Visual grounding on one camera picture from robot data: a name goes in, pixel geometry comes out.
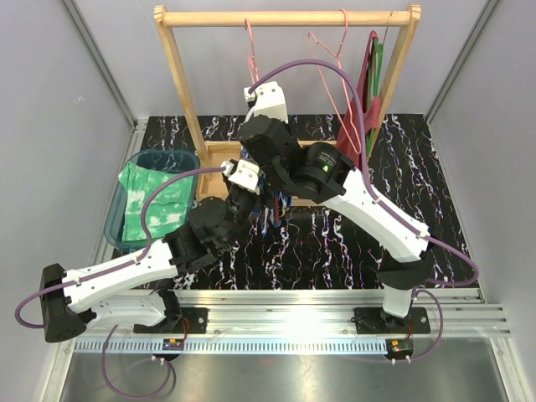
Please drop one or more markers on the green hanger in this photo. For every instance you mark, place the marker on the green hanger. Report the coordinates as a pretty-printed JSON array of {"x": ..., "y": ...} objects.
[{"x": 371, "y": 101}]

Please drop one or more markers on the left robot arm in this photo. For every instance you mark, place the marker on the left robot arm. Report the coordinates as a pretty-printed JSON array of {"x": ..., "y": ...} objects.
[{"x": 140, "y": 293}]

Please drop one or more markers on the green tie-dye trousers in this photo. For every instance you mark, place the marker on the green tie-dye trousers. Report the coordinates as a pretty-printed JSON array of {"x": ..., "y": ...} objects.
[{"x": 167, "y": 211}]

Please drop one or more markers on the maroon tank top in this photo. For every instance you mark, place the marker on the maroon tank top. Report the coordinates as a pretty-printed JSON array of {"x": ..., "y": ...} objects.
[{"x": 348, "y": 141}]

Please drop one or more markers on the blue patterned trousers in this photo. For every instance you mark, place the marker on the blue patterned trousers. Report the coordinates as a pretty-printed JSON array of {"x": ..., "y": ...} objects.
[{"x": 272, "y": 212}]

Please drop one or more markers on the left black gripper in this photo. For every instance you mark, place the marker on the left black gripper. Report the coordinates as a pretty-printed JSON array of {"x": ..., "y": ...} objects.
[{"x": 257, "y": 199}]

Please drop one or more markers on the blue transparent plastic bin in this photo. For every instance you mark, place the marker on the blue transparent plastic bin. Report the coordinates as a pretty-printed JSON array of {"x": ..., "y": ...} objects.
[{"x": 169, "y": 161}]

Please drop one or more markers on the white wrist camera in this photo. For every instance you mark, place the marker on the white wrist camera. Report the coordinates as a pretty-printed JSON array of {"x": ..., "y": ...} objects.
[
  {"x": 268, "y": 100},
  {"x": 243, "y": 173}
]

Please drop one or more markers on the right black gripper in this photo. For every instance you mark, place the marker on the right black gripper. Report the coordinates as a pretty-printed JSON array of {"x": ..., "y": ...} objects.
[{"x": 287, "y": 129}]

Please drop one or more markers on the aluminium mounting rail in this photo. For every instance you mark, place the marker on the aluminium mounting rail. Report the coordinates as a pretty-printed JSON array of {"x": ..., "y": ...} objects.
[{"x": 328, "y": 322}]

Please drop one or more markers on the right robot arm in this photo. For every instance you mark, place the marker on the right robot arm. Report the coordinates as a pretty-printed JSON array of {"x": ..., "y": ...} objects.
[{"x": 322, "y": 174}]

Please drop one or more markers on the wooden clothes rack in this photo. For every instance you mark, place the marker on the wooden clothes rack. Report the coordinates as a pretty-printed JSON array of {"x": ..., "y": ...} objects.
[{"x": 209, "y": 152}]

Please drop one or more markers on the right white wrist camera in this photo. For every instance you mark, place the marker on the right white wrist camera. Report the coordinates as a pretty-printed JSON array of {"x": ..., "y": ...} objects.
[{"x": 268, "y": 100}]

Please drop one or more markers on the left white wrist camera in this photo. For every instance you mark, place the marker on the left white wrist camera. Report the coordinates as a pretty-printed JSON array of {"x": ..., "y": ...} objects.
[{"x": 243, "y": 173}]

